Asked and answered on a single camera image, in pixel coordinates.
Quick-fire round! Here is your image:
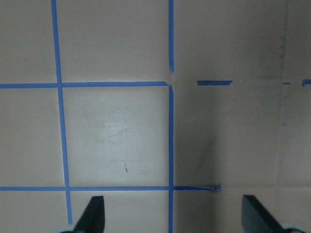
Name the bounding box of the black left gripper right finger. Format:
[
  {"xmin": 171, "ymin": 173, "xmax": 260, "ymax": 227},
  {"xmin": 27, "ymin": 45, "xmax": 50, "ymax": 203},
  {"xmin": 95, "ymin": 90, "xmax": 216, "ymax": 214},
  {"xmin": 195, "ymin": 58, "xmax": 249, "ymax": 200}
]
[{"xmin": 242, "ymin": 195, "xmax": 291, "ymax": 233}]

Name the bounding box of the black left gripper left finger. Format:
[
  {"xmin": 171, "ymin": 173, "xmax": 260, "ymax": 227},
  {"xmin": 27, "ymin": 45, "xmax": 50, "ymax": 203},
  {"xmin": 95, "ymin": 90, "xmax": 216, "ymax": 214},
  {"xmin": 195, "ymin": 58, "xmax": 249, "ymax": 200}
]
[{"xmin": 73, "ymin": 196, "xmax": 105, "ymax": 233}]

